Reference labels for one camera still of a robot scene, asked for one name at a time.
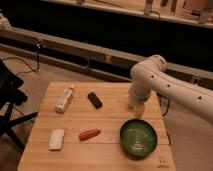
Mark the white sponge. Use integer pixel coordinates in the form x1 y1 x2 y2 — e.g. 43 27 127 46
49 129 65 151

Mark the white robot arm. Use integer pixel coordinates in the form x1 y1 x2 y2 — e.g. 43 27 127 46
128 55 213 124

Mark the green ceramic bowl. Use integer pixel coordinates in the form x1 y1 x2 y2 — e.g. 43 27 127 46
120 119 158 158

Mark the black rectangular remote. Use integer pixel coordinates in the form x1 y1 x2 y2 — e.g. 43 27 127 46
87 92 102 109

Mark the orange carrot toy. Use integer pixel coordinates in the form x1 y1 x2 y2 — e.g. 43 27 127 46
79 129 101 141

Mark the wooden table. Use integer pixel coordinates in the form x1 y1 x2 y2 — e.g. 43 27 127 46
18 82 176 171

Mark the white plastic bottle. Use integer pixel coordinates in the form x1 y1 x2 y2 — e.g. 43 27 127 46
54 85 74 114

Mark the black office chair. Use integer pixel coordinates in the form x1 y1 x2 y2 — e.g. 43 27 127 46
0 60 38 150

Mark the black power cable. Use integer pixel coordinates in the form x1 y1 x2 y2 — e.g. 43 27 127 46
0 39 44 75

